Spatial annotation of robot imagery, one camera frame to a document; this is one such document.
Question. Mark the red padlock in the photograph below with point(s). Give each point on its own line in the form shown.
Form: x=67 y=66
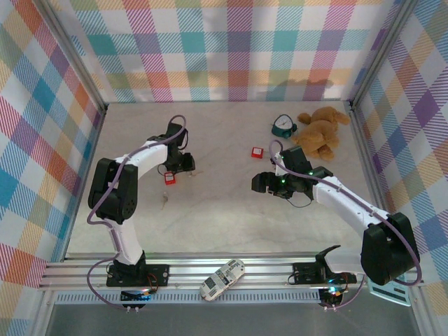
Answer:
x=257 y=152
x=169 y=178

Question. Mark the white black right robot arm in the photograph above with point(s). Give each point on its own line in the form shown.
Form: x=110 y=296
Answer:
x=343 y=199

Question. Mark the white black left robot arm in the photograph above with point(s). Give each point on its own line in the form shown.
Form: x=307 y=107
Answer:
x=143 y=155

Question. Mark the brown plush teddy bear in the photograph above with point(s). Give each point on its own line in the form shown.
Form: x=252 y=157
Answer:
x=318 y=133

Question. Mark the teal alarm clock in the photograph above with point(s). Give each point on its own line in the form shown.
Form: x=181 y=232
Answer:
x=283 y=122

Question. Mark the white printed oblong case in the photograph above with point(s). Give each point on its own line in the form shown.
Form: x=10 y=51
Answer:
x=222 y=280

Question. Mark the small controller circuit board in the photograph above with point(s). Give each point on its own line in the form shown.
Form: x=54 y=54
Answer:
x=136 y=297
x=332 y=295

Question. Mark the light blue calculator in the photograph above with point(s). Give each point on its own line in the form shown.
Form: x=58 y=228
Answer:
x=388 y=292

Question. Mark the aluminium frame side bar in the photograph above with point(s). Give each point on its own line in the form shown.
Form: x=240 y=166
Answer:
x=83 y=185
x=371 y=175

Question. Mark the aluminium mounting rail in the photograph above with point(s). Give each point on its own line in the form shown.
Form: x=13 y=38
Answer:
x=262 y=276

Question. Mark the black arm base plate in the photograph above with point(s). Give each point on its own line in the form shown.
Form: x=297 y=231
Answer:
x=161 y=273
x=304 y=271

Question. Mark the aluminium frame post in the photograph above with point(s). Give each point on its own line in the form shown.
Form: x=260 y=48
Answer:
x=75 y=52
x=381 y=52

